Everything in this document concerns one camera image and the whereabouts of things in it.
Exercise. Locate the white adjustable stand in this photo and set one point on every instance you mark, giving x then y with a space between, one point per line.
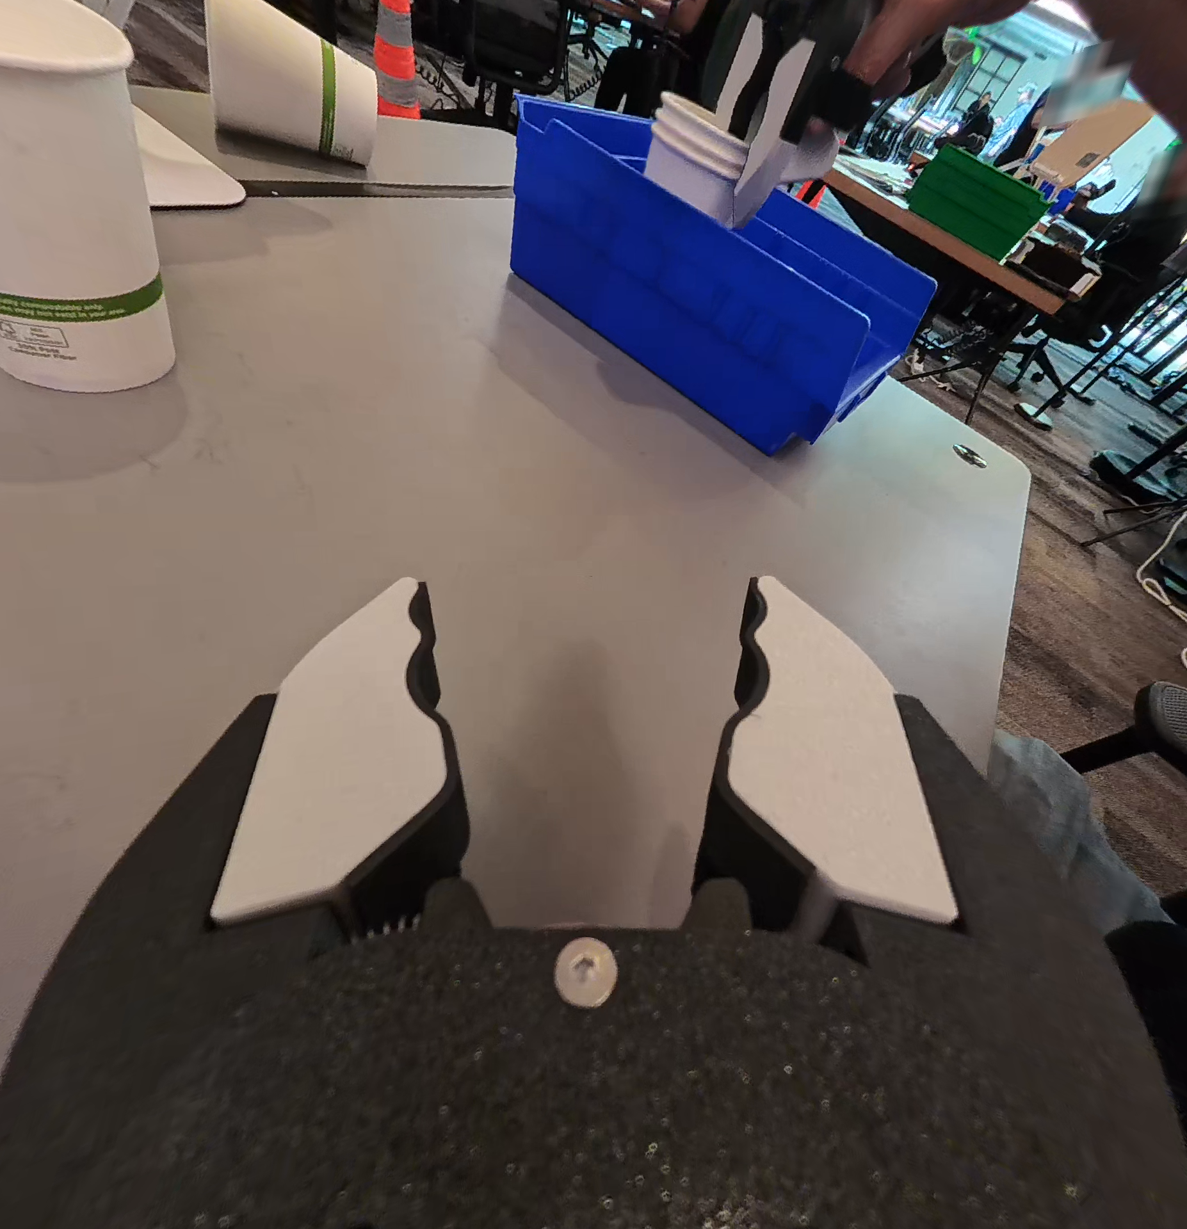
184 173

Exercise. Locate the black chair armrest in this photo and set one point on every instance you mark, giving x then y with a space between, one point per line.
1178 715

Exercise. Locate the person's right hand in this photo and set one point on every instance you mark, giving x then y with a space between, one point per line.
906 34

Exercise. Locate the person's right forearm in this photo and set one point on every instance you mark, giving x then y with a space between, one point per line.
1169 39

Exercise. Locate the black office chair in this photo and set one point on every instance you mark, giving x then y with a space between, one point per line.
516 43

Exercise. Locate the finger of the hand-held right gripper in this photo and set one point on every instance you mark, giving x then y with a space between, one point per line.
780 145
745 67

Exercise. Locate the orange traffic cone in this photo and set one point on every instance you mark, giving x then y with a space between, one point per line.
397 67

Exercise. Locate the round metal object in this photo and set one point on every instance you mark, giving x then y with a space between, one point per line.
969 455

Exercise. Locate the stack of white paper cups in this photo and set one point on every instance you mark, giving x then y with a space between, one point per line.
688 153

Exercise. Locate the green box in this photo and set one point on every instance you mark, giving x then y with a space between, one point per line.
978 203

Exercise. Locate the blue plastic bin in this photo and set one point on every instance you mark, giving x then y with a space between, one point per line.
699 289

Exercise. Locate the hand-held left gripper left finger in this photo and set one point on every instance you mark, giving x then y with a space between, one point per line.
334 768

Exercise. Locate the brown wooden table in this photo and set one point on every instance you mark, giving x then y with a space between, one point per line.
939 239

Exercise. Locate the white paper cup green band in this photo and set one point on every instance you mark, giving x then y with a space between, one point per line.
65 192
267 78

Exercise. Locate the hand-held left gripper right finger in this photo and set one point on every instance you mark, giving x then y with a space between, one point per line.
832 778

